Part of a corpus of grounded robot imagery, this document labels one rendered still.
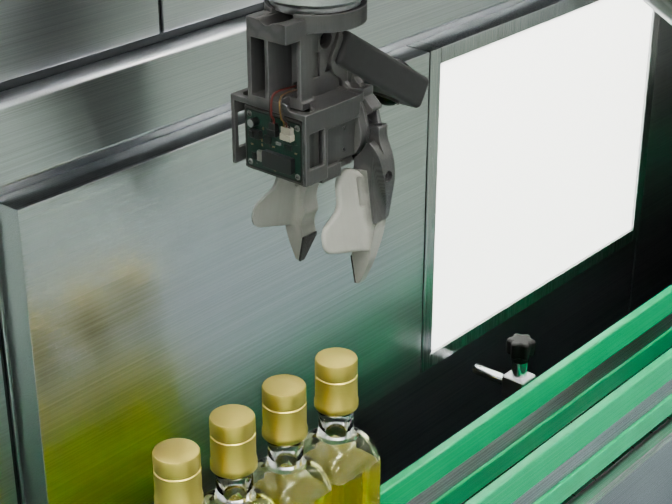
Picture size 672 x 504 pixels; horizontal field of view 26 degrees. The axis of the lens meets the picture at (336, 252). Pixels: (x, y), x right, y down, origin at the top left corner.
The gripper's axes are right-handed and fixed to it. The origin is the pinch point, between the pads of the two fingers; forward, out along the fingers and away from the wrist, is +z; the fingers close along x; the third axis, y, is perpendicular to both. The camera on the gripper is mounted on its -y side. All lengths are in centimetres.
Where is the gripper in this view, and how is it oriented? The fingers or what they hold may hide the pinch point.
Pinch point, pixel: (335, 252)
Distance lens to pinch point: 110.1
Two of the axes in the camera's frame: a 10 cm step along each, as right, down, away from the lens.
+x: 7.6, 2.8, -5.9
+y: -6.5, 3.3, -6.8
